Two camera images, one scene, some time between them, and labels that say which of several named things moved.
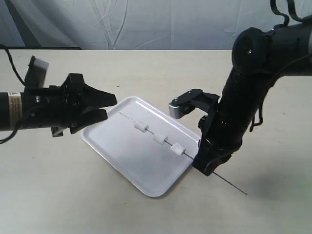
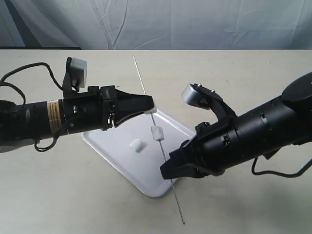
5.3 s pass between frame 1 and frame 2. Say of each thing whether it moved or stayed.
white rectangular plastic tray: stayed
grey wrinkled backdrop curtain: stayed
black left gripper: moved
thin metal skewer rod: moved
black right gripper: moved
